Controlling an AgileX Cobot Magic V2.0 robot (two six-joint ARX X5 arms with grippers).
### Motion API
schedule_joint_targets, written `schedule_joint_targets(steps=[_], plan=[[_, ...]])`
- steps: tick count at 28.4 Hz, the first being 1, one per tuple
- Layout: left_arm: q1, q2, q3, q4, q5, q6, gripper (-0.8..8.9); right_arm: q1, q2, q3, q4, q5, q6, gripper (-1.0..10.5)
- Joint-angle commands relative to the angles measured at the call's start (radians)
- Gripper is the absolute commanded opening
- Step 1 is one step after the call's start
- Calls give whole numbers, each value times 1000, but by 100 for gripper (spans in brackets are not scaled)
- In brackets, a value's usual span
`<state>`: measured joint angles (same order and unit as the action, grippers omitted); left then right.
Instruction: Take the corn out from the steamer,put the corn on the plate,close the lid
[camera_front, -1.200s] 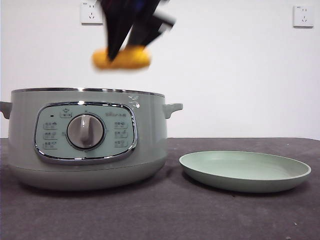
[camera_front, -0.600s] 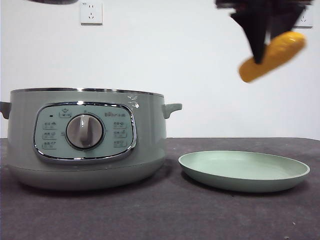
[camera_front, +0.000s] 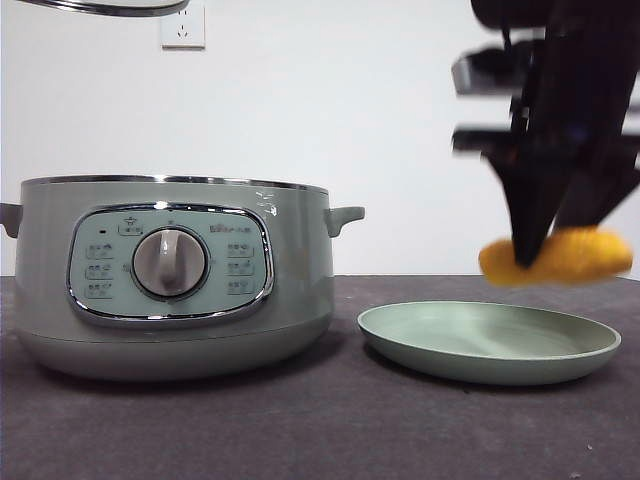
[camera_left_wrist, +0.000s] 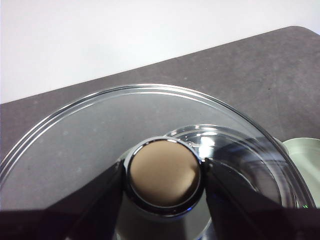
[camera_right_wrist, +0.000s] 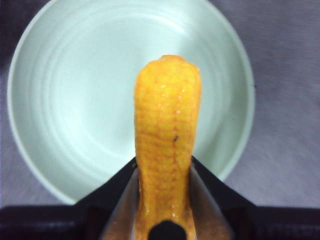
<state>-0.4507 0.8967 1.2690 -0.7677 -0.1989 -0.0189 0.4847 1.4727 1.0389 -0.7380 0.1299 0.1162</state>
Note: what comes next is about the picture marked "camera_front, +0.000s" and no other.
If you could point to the glass lid with green knob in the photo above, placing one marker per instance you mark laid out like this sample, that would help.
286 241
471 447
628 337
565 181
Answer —
100 6

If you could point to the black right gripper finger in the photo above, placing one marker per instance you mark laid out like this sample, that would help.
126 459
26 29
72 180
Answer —
600 195
530 200

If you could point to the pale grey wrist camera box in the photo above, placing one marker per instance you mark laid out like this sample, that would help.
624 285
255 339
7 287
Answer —
480 75

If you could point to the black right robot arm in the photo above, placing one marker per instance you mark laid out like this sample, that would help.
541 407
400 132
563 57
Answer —
580 75

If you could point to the pale green round plate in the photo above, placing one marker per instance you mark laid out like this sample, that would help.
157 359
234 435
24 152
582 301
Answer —
490 340

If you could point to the pale green electric steamer pot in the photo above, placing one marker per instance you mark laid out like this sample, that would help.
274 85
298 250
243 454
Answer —
300 280

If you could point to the yellow corn cob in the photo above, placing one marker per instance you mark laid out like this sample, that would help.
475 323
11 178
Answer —
585 257

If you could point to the white wall socket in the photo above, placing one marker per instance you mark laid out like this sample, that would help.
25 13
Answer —
183 32

